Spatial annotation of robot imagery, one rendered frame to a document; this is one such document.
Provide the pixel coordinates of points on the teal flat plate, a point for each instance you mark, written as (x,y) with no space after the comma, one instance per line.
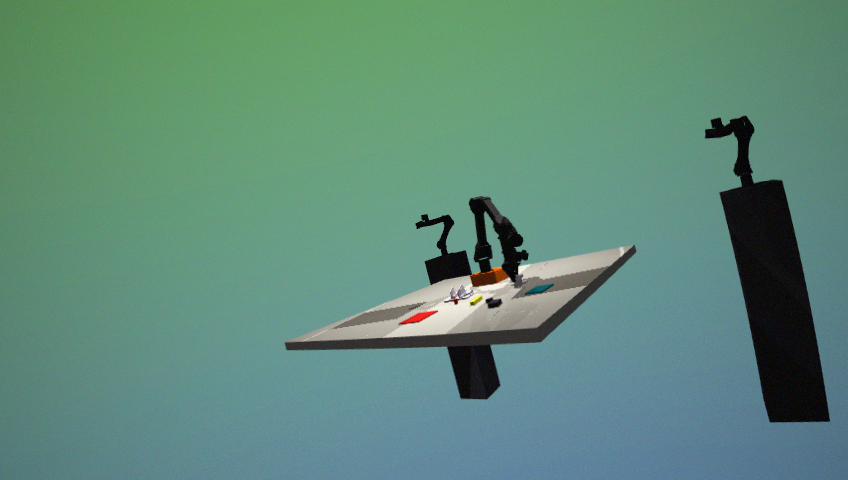
(539,289)

